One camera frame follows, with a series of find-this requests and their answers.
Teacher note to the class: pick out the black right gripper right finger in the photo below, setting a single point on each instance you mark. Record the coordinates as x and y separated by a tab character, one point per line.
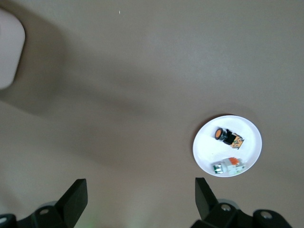
206	202

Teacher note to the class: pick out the pink round plate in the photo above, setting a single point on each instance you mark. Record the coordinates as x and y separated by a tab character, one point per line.
206	152

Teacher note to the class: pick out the white storage box lid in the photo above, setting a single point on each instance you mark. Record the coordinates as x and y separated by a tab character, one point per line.
9	52

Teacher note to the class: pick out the orange push button switch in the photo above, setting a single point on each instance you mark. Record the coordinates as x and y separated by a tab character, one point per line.
228	139

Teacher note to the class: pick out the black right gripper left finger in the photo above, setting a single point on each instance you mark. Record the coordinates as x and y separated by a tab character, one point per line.
71	199

